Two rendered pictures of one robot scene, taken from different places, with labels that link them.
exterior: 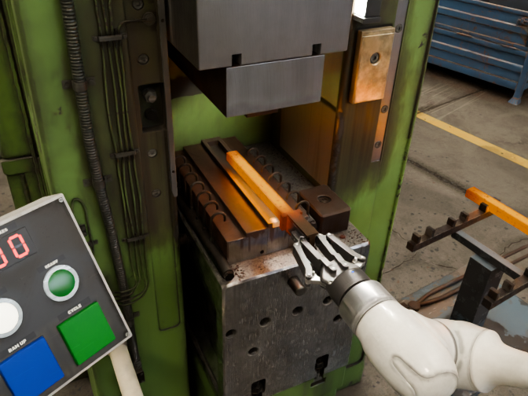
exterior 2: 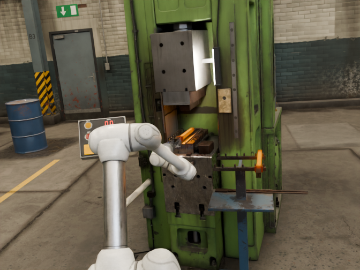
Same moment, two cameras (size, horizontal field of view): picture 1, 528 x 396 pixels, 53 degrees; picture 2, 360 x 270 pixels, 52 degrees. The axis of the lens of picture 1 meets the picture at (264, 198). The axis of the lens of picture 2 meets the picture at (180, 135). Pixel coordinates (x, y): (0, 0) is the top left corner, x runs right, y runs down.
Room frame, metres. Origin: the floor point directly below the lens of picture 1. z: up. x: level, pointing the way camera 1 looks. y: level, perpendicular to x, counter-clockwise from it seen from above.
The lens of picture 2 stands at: (-0.78, -1.89, 1.71)
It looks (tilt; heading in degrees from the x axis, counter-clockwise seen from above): 14 degrees down; 48
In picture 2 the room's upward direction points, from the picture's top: 5 degrees counter-clockwise
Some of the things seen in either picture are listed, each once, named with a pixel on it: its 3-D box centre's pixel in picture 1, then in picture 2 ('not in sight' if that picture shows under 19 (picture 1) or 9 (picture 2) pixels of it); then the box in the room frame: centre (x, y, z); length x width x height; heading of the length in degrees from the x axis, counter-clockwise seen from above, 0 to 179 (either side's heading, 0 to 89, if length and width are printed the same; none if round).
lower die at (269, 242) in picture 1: (231, 191); (188, 140); (1.11, 0.08, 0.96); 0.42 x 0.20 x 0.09; 27
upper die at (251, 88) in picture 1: (231, 50); (185, 93); (1.11, 0.08, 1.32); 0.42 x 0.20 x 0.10; 27
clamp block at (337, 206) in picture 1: (323, 210); (205, 147); (1.06, -0.15, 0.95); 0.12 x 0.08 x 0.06; 27
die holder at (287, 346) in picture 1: (247, 262); (198, 171); (1.15, 0.04, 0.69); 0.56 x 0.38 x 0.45; 27
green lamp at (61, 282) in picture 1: (61, 283); not in sight; (0.62, 0.32, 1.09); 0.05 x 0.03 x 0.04; 117
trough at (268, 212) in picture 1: (240, 177); (191, 135); (1.12, 0.06, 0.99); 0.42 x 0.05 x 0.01; 27
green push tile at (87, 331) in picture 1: (86, 332); not in sight; (0.60, 0.28, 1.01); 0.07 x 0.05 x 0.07; 142
